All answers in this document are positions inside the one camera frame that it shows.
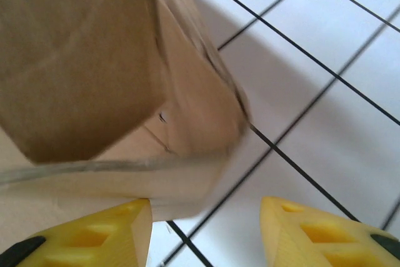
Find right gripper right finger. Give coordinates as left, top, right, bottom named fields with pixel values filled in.
left=260, top=196, right=400, bottom=267

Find brown cardboard mailer box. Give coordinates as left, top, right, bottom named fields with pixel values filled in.
left=0, top=0, right=253, bottom=223

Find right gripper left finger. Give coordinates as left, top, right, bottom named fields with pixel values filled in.
left=0, top=198, right=153, bottom=267

